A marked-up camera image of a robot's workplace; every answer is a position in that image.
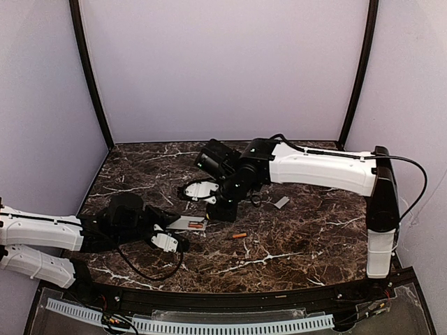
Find black front table rail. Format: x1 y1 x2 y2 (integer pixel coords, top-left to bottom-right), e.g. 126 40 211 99
64 280 387 314

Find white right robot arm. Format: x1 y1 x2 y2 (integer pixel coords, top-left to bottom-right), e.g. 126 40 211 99
184 134 422 280

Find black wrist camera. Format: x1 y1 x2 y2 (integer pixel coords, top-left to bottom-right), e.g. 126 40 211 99
147 229 190 253
177 179 219 204

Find black right frame post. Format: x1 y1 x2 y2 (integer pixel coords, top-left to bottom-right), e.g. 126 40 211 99
337 0 379 150

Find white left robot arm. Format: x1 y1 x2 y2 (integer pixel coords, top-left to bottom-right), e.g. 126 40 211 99
1 193 185 289

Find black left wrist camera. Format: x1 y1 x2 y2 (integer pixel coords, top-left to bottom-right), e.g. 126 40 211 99
147 229 190 253

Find black frame post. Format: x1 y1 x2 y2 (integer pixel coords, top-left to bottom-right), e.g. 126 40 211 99
68 0 115 151
337 0 379 150

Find white battery cover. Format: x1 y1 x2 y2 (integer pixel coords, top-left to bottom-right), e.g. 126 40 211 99
274 196 290 209

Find white remote control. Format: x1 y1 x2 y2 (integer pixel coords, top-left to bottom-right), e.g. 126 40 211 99
167 216 208 231

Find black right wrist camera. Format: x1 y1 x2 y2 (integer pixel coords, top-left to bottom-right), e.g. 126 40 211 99
177 179 219 204

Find black left frame post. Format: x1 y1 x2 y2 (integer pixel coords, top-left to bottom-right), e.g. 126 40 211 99
68 0 115 151

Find white slotted cable duct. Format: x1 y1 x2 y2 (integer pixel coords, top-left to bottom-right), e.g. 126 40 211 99
45 298 335 334

